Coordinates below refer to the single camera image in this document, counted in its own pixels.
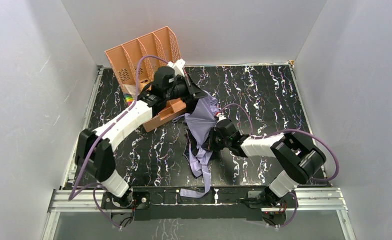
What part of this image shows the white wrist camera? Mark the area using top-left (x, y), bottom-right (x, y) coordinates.
top-left (215, 112), bottom-right (226, 122)
top-left (167, 58), bottom-right (186, 77)

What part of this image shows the orange plastic desk organizer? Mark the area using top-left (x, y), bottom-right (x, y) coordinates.
top-left (104, 26), bottom-right (188, 133)

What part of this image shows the lavender folding umbrella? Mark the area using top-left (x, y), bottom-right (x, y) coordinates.
top-left (172, 93), bottom-right (219, 198)

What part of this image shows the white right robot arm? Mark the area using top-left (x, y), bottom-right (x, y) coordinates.
top-left (203, 118), bottom-right (326, 205)

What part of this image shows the colourful marker pen pack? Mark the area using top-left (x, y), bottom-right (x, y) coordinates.
top-left (124, 93), bottom-right (134, 107)

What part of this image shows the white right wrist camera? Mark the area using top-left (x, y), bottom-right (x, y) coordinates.
top-left (215, 112), bottom-right (226, 122)

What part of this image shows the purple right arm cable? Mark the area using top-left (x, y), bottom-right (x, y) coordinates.
top-left (217, 103), bottom-right (340, 229)

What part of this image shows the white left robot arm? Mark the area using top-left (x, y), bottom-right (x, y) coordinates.
top-left (75, 66), bottom-right (207, 199)

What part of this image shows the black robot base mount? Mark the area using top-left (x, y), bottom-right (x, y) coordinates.
top-left (101, 185), bottom-right (298, 227)

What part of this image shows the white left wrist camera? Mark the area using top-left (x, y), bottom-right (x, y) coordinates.
top-left (167, 58), bottom-right (186, 77)

